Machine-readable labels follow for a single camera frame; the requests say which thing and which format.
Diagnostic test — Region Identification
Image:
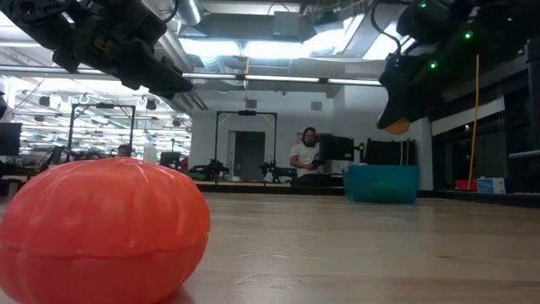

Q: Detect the orange toy orange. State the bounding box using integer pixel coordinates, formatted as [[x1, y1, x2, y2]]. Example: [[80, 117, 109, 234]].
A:
[[0, 157, 212, 304]]

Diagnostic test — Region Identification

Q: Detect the tan toy potato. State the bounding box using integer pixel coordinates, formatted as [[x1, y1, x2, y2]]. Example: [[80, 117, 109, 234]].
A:
[[384, 117, 412, 136]]

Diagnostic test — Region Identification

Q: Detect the yellow hanging cable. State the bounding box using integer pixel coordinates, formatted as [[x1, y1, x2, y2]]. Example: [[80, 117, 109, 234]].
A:
[[466, 53, 481, 191]]

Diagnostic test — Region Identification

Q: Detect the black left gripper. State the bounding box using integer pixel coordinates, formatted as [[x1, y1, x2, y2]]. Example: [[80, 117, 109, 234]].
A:
[[71, 0, 194, 100]]

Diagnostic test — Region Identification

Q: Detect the silver ventilation duct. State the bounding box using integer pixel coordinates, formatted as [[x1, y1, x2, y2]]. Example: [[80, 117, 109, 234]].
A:
[[175, 0, 203, 25]]

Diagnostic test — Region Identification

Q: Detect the white blue box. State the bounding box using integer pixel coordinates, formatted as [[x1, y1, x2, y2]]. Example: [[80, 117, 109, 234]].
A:
[[477, 176, 506, 195]]

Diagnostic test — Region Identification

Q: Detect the black panel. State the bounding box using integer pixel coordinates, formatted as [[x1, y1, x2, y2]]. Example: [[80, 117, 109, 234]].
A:
[[364, 138, 418, 166]]

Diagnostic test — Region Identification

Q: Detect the long LED light bar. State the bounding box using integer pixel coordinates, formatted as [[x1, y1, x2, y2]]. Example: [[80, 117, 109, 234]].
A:
[[0, 65, 383, 88]]

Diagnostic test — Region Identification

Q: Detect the teal plastic tupperware container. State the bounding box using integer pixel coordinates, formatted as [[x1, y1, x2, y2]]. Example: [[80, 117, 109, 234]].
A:
[[343, 164, 420, 205]]

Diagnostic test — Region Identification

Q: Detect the black monitor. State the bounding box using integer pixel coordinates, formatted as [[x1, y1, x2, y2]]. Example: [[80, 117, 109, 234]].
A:
[[0, 122, 23, 156], [320, 133, 356, 162]]

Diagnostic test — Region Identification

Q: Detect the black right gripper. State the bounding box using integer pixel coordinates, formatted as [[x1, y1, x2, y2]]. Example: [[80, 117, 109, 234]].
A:
[[375, 50, 455, 131]]

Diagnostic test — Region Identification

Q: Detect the black metal gantry frame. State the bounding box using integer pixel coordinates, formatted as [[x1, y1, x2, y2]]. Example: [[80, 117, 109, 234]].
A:
[[213, 110, 278, 182], [67, 103, 137, 162]]

